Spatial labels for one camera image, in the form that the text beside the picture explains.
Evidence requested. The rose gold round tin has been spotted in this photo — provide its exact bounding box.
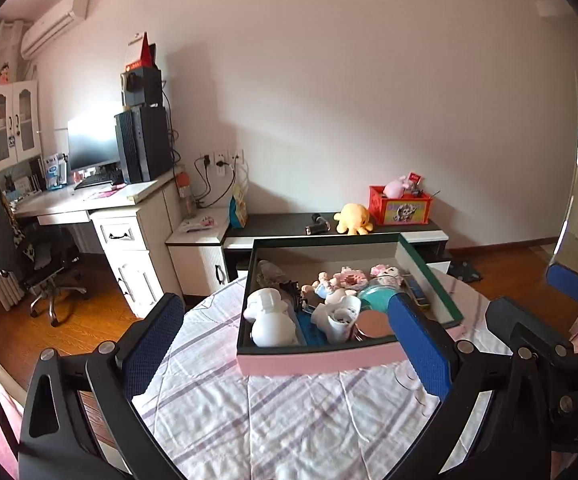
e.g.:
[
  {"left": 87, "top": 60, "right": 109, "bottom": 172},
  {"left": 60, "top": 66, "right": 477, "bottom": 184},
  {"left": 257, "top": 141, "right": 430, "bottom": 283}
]
[{"left": 353, "top": 310, "right": 394, "bottom": 341}]

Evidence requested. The white cup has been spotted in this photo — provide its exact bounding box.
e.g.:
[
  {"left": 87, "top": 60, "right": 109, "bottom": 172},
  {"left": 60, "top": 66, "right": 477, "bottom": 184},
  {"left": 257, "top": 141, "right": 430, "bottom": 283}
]
[{"left": 311, "top": 295, "right": 362, "bottom": 344}]

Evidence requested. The striped white tablecloth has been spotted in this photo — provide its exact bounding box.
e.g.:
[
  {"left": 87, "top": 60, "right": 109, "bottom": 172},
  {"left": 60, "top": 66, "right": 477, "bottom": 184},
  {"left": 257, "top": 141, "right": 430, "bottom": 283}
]
[{"left": 131, "top": 268, "right": 516, "bottom": 480}]

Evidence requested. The black low cabinet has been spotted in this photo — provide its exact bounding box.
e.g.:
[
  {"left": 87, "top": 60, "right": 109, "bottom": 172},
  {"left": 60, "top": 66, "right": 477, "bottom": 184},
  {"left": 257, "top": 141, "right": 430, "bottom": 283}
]
[{"left": 222, "top": 212, "right": 451, "bottom": 281}]

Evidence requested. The black office chair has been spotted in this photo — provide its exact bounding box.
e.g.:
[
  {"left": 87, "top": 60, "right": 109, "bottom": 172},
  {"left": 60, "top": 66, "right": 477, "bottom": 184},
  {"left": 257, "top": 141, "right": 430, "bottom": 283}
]
[{"left": 0, "top": 188, "right": 87, "bottom": 327}]

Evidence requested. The pink green storage box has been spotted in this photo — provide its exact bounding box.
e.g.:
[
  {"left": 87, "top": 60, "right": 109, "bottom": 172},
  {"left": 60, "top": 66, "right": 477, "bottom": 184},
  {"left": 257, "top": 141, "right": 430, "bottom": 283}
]
[{"left": 236, "top": 233, "right": 467, "bottom": 376}]

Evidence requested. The red toy box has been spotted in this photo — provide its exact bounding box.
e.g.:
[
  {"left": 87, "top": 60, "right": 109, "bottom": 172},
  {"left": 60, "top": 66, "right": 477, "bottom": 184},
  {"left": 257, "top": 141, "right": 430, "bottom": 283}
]
[{"left": 368, "top": 186, "right": 434, "bottom": 226}]

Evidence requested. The yellow octopus plush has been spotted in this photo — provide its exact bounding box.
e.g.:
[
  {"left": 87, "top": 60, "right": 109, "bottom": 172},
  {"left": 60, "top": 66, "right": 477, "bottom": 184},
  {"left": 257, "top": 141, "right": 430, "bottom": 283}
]
[{"left": 333, "top": 203, "right": 374, "bottom": 235}]

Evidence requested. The pink plush toy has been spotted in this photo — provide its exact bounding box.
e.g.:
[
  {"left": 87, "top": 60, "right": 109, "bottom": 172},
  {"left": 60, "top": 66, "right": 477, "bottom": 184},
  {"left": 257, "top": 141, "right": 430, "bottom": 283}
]
[{"left": 382, "top": 176, "right": 411, "bottom": 200}]

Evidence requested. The white computer desk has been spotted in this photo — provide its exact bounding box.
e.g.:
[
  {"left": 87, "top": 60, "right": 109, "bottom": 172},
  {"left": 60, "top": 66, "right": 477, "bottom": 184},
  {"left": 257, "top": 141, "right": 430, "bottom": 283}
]
[{"left": 14, "top": 172, "right": 182, "bottom": 318}]

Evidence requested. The white small side cabinet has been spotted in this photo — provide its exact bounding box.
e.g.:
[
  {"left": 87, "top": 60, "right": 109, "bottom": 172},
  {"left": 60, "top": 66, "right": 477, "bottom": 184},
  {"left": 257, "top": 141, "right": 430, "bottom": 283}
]
[{"left": 165, "top": 207, "right": 229, "bottom": 297}]

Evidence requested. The colourful snack bag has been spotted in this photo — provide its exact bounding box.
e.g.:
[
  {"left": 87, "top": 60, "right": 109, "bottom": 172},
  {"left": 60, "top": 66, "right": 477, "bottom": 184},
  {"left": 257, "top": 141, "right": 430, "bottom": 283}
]
[{"left": 228, "top": 183, "right": 248, "bottom": 229}]

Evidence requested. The computer monitor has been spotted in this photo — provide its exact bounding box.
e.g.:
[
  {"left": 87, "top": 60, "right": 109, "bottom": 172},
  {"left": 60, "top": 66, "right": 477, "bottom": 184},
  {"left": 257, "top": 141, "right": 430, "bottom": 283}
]
[{"left": 68, "top": 116, "right": 120, "bottom": 171}]

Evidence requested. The black computer tower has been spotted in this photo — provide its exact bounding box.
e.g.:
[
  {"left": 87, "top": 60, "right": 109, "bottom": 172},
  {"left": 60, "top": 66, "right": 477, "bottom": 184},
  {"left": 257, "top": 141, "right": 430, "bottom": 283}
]
[{"left": 114, "top": 105, "right": 173, "bottom": 184}]

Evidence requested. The white glass-door cabinet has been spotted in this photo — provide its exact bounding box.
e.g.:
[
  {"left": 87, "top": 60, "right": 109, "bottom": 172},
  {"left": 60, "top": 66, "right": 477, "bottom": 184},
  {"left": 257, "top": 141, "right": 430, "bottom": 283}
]
[{"left": 0, "top": 80, "right": 42, "bottom": 172}]

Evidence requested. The black box on tower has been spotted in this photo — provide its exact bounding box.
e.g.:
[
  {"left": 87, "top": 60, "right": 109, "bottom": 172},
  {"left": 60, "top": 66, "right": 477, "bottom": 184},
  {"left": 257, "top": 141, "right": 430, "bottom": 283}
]
[{"left": 121, "top": 67, "right": 163, "bottom": 107}]

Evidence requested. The wall air conditioner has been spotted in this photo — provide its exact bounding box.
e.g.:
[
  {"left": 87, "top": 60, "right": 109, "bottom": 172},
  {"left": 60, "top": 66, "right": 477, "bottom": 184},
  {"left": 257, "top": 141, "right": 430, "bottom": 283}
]
[{"left": 20, "top": 0, "right": 89, "bottom": 61}]

